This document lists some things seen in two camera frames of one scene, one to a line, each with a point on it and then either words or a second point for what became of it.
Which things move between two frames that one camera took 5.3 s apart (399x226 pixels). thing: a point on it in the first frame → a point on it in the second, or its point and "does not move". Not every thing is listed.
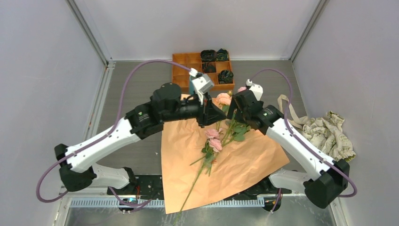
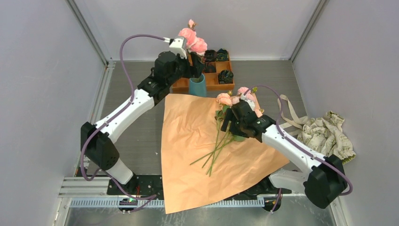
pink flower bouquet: [213, 144] → [195, 45]
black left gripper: [209, 114] → [193, 71]
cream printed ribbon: [300, 120] does not move
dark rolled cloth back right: [222, 55] does not move
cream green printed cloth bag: [325, 133] does not move
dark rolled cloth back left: [208, 55] does not move
